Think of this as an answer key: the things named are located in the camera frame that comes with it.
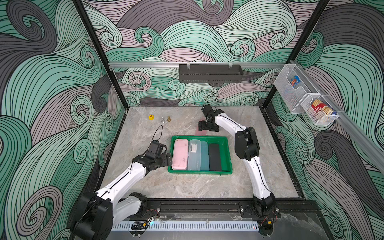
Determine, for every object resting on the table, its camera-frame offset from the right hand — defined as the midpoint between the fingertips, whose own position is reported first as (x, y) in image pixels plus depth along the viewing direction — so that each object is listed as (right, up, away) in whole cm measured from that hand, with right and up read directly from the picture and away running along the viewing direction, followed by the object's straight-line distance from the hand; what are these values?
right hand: (207, 128), depth 104 cm
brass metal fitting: (-29, +7, +6) cm, 30 cm away
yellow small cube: (-42, +8, +7) cm, 44 cm away
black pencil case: (+2, -19, -16) cm, 25 cm away
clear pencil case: (-10, -16, -14) cm, 23 cm away
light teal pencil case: (-4, -20, -19) cm, 28 cm away
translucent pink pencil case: (-8, -3, -6) cm, 10 cm away
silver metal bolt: (-33, +5, +6) cm, 34 cm away
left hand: (-28, -16, -19) cm, 38 cm away
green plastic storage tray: (+10, -15, -12) cm, 22 cm away
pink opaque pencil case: (-19, -16, -18) cm, 31 cm away
